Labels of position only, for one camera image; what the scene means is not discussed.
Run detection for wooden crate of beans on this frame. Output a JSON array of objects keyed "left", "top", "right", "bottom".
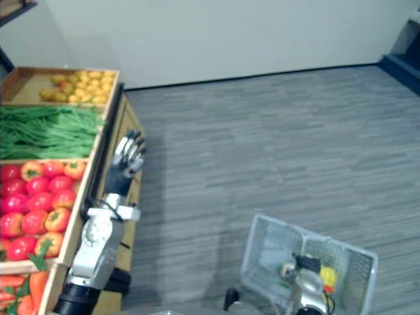
[{"left": 0, "top": 104, "right": 109, "bottom": 162}]

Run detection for orange tomato with green stem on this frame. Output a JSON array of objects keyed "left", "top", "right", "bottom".
[
  {"left": 64, "top": 160, "right": 87, "bottom": 181},
  {"left": 20, "top": 161, "right": 45, "bottom": 182},
  {"left": 45, "top": 207, "right": 72, "bottom": 233},
  {"left": 34, "top": 232, "right": 65, "bottom": 259}
]

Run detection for yellow vegetable in basket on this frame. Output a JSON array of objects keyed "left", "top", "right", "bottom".
[{"left": 320, "top": 266, "right": 339, "bottom": 287}]

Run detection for black basket handle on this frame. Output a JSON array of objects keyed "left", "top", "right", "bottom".
[{"left": 224, "top": 287, "right": 241, "bottom": 312}]

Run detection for wooden crate of carrots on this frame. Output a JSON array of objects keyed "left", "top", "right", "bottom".
[{"left": 0, "top": 262, "right": 68, "bottom": 315}]

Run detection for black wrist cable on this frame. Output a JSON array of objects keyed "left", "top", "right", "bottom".
[{"left": 96, "top": 198, "right": 137, "bottom": 221}]

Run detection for large orange carrot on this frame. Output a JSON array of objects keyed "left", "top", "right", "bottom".
[{"left": 28, "top": 254, "right": 50, "bottom": 308}]

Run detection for white mesh shopping basket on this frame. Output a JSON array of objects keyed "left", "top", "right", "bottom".
[{"left": 240, "top": 214, "right": 379, "bottom": 315}]

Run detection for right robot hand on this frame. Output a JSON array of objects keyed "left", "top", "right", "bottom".
[{"left": 280, "top": 261, "right": 299, "bottom": 277}]

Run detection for dark shelf board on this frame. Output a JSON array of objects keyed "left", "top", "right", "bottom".
[{"left": 0, "top": 0, "right": 39, "bottom": 28}]

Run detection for wooden vegetable display stand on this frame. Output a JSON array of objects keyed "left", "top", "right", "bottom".
[{"left": 0, "top": 66, "right": 148, "bottom": 315}]

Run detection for dark steps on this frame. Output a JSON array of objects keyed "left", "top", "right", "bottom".
[{"left": 377, "top": 9, "right": 420, "bottom": 96}]

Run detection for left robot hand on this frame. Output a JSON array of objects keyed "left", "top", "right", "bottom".
[{"left": 104, "top": 129, "right": 148, "bottom": 198}]

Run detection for wooden crate of lemons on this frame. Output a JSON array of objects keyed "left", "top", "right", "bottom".
[{"left": 0, "top": 66, "right": 121, "bottom": 108}]

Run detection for wooden crate of tomatoes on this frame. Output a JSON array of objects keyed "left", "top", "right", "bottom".
[{"left": 0, "top": 158, "right": 96, "bottom": 275}]

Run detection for red tomato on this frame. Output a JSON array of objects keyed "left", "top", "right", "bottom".
[
  {"left": 1, "top": 178, "right": 28, "bottom": 197},
  {"left": 52, "top": 189, "right": 77, "bottom": 211},
  {"left": 5, "top": 236, "right": 37, "bottom": 262},
  {"left": 21, "top": 209, "right": 49, "bottom": 235},
  {"left": 49, "top": 175, "right": 75, "bottom": 194},
  {"left": 0, "top": 212, "right": 26, "bottom": 239},
  {"left": 25, "top": 176, "right": 51, "bottom": 196},
  {"left": 42, "top": 161, "right": 66, "bottom": 179},
  {"left": 28, "top": 192, "right": 54, "bottom": 213},
  {"left": 0, "top": 165, "right": 22, "bottom": 183},
  {"left": 0, "top": 193, "right": 30, "bottom": 215}
]

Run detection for green beans pile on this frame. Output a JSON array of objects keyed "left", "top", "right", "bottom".
[{"left": 0, "top": 105, "right": 106, "bottom": 161}]

